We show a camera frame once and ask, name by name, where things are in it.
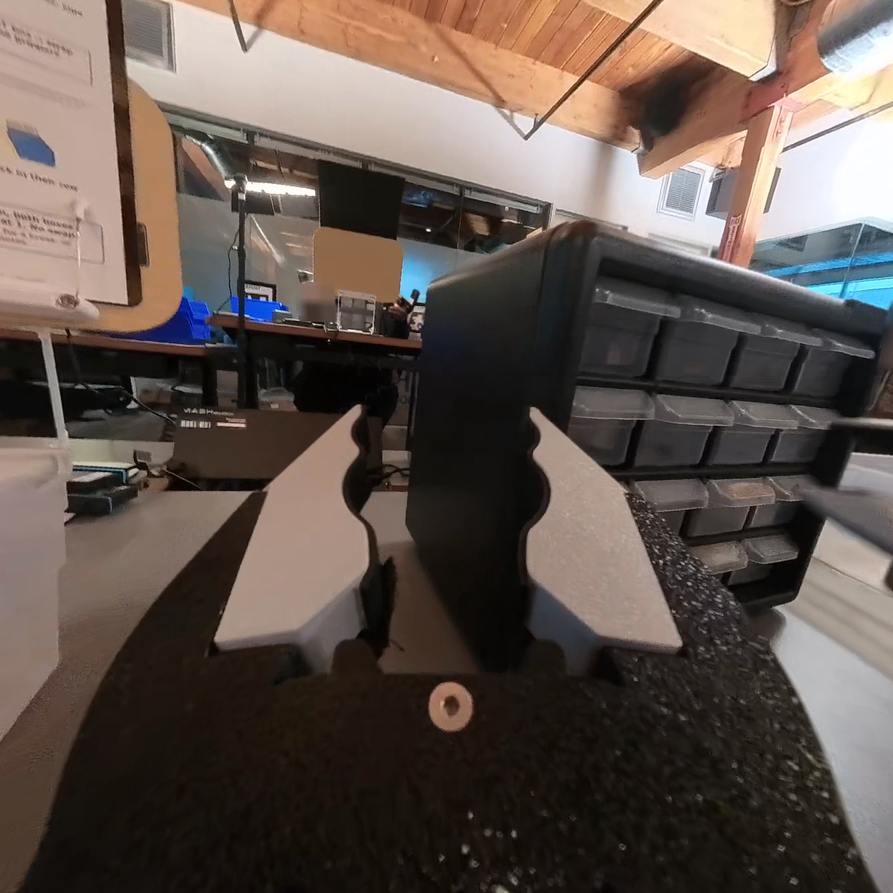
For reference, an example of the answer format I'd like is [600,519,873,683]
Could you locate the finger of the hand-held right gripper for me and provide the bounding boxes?
[795,481,893,559]
[813,416,893,487]

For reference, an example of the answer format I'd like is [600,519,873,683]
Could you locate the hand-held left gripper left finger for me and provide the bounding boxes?
[213,403,399,672]

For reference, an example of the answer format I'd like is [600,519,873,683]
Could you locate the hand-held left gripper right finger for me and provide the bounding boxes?
[516,407,683,674]

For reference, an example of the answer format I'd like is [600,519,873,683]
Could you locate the rows of clear cabinet drawers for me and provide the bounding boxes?
[568,275,878,587]

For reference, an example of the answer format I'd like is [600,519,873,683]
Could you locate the black drawer cabinet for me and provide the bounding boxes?
[406,220,893,674]

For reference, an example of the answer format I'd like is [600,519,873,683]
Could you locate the brown MASH cardboard box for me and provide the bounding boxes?
[171,408,350,493]

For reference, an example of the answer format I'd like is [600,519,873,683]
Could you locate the wooden desk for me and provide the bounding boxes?
[0,328,217,358]
[209,314,424,350]

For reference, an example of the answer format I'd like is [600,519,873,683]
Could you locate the clear acrylic stand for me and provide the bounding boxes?
[337,289,381,333]

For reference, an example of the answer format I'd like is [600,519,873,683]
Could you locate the stack of blue bins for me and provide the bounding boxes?
[115,296,231,343]

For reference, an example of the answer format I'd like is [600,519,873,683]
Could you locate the black tripod stand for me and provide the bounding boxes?
[229,174,279,411]

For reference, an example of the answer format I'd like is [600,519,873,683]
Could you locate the wooden rounded board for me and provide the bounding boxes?
[105,0,184,333]
[313,227,404,302]

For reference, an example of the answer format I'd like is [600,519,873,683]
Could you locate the clear sheet holder stand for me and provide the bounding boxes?
[0,289,100,442]

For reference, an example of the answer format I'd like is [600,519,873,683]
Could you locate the black screen panel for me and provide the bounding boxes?
[317,159,406,241]

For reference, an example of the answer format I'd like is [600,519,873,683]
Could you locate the white instruction sheet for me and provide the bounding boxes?
[0,0,133,308]

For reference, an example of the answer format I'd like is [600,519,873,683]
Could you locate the wooden post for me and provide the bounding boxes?
[726,105,793,267]

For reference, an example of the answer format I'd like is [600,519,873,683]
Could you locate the white wall vent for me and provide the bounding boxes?
[122,0,175,72]
[659,164,707,219]

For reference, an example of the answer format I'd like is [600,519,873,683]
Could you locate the silver air duct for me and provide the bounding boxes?
[816,0,893,74]

